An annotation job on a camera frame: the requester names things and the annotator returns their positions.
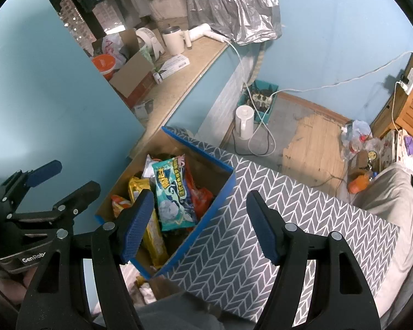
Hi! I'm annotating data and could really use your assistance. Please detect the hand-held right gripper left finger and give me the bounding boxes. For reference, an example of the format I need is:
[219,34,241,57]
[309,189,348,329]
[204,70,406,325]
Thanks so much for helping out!
[15,189,155,330]

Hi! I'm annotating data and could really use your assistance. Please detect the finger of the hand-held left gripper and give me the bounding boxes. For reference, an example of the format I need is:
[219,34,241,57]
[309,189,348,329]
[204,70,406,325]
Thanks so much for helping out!
[6,180,102,240]
[0,160,63,214]

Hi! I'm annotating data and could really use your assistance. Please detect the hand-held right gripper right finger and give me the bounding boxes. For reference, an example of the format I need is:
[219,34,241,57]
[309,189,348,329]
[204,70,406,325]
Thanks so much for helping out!
[246,190,381,330]

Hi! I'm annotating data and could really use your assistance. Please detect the long gold snack packet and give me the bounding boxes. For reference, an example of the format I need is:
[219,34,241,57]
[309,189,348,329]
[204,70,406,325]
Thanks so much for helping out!
[128,176,170,269]

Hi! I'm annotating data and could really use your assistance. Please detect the large orange snack packet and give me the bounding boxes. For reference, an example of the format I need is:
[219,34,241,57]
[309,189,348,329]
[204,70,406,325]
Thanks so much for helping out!
[110,194,133,218]

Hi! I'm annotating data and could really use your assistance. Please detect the teal snack packet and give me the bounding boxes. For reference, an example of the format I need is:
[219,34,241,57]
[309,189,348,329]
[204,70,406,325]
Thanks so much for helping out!
[151,156,199,233]

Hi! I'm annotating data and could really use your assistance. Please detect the blue cardboard box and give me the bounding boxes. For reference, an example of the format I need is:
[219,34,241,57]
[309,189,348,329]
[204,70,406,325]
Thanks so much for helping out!
[94,126,237,281]

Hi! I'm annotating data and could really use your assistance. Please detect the white snack packet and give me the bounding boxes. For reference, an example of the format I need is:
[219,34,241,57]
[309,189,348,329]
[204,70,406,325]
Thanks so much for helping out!
[143,153,163,180]

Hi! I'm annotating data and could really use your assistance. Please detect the red translucent snack packet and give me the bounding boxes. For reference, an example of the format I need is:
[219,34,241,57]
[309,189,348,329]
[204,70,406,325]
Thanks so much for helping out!
[183,166,215,221]

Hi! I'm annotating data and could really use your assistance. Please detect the person's left hand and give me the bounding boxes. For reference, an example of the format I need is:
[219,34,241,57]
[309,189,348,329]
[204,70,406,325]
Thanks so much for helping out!
[0,266,39,307]

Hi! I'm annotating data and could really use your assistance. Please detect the grey chevron tablecloth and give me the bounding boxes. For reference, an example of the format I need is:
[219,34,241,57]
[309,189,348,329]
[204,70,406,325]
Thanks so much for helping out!
[151,127,400,324]

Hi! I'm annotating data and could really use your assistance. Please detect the white electric kettle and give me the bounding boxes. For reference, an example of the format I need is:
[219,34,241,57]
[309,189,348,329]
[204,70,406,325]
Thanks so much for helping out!
[234,104,256,151]

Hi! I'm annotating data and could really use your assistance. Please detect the orange drink bottle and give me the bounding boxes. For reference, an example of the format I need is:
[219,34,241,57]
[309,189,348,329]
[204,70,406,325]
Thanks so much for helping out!
[347,173,374,194]

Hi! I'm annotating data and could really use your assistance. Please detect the teal plastic crate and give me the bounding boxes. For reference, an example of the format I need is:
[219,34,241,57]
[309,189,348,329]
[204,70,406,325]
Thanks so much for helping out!
[236,79,280,125]

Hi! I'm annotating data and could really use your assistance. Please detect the clear plastic bottle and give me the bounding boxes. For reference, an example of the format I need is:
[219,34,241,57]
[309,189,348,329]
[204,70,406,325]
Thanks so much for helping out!
[343,133,363,161]

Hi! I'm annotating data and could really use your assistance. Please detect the orange lid container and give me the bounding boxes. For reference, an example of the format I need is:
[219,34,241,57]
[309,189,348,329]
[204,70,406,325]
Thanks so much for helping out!
[90,54,118,78]

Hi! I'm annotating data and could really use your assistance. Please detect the white power strip in crate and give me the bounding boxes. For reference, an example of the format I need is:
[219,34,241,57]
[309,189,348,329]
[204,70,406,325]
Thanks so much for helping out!
[251,91,275,108]

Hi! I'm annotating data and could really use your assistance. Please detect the open brown cardboard box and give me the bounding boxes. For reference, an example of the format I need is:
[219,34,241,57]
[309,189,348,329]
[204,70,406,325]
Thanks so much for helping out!
[90,29,156,99]

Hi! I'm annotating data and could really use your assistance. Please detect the clear plastic bag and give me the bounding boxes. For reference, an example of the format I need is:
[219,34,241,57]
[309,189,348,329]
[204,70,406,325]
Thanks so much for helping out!
[340,119,373,145]

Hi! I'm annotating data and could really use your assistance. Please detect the white plastic bag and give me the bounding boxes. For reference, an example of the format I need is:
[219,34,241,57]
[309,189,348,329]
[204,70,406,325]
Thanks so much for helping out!
[101,34,129,67]

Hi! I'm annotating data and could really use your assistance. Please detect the floral pillow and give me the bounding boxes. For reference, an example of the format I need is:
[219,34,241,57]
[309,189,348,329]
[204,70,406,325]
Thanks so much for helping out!
[378,128,413,177]

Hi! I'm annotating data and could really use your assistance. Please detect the flat white box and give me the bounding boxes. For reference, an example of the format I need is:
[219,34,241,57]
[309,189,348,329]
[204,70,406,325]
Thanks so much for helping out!
[156,54,191,78]

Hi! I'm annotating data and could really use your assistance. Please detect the white desk fan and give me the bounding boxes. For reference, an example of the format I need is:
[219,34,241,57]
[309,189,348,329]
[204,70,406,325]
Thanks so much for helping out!
[135,27,166,58]

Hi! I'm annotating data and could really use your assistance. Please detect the wooden headboard shelf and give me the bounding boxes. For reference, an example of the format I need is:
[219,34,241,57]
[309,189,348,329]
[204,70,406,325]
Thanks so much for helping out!
[369,52,413,139]

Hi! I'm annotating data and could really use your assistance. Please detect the white hair dryer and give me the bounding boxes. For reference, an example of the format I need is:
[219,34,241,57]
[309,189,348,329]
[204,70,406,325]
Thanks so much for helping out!
[185,23,230,44]

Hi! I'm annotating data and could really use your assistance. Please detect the silver curtain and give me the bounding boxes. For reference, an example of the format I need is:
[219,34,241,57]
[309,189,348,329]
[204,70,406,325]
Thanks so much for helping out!
[180,0,283,46]

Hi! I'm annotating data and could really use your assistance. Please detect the long white wall cable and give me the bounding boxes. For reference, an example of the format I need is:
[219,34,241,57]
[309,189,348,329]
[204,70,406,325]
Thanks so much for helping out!
[275,51,413,94]

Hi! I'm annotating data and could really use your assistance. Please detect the white hair dryer cord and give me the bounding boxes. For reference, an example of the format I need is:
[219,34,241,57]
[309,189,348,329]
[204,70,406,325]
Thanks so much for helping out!
[228,39,259,111]

